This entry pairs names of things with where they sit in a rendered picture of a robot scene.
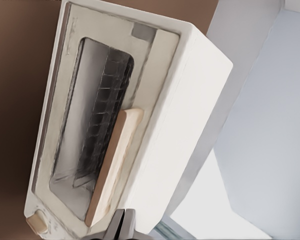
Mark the white oven door with window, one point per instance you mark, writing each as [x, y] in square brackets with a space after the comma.
[155, 82]

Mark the pale round oven knob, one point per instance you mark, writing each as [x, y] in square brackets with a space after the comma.
[37, 220]

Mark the white oven body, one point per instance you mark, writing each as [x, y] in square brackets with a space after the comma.
[185, 105]

